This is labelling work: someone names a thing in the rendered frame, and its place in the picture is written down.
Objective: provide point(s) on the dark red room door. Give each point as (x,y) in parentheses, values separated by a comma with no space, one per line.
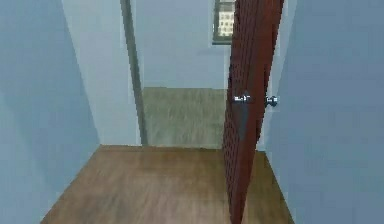
(248,60)

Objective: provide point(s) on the dark round door knob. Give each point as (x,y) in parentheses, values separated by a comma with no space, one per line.
(272,101)

